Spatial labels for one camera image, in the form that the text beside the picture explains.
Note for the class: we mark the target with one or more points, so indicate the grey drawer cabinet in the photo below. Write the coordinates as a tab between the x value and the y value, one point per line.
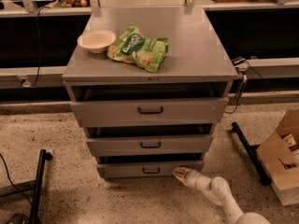
195	57

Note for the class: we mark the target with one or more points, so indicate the black right stand leg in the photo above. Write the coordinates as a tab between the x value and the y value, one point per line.
251	151

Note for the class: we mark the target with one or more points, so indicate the grey drawer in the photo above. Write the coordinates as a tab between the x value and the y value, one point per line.
118	106
113	167
148	140

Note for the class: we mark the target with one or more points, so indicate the cardboard box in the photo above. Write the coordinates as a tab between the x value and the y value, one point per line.
280	163

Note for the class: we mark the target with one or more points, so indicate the black left stand leg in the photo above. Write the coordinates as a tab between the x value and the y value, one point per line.
44	156

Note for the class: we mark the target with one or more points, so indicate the grey top drawer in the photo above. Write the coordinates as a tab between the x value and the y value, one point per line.
118	106

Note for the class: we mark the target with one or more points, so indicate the black stand leg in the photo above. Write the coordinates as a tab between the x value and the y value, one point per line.
44	156
251	151

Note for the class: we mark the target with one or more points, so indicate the white bowl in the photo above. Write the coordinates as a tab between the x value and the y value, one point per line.
96	41

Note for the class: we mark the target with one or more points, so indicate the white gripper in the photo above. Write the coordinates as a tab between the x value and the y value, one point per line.
195	178

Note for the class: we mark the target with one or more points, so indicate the green chip bag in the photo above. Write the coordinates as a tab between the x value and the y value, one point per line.
133	48

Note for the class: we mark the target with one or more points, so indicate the grey middle drawer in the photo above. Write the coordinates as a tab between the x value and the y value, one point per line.
148	140

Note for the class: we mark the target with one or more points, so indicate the grey bottom drawer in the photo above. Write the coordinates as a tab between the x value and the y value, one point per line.
113	167

